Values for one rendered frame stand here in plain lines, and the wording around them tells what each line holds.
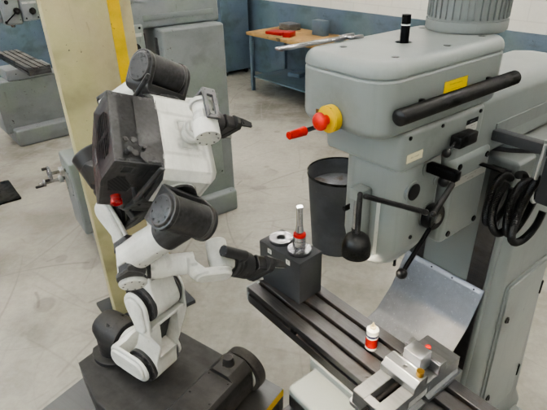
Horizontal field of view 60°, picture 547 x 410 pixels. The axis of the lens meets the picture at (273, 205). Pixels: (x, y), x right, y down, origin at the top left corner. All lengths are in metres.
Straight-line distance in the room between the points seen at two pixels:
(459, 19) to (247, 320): 2.29
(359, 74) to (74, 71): 1.81
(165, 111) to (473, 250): 1.07
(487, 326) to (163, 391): 1.23
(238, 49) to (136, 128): 7.47
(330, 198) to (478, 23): 2.21
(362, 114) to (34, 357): 2.63
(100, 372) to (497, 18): 1.87
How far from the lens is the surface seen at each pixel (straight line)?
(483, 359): 1.98
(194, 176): 1.24
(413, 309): 1.86
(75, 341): 3.23
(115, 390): 2.10
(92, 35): 2.59
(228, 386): 1.99
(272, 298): 1.86
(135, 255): 1.29
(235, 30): 8.57
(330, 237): 3.52
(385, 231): 1.26
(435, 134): 1.18
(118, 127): 1.21
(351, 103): 1.02
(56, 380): 3.05
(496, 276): 1.74
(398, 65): 0.99
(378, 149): 1.13
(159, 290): 1.68
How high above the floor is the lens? 2.11
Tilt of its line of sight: 29 degrees down
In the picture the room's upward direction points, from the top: 2 degrees counter-clockwise
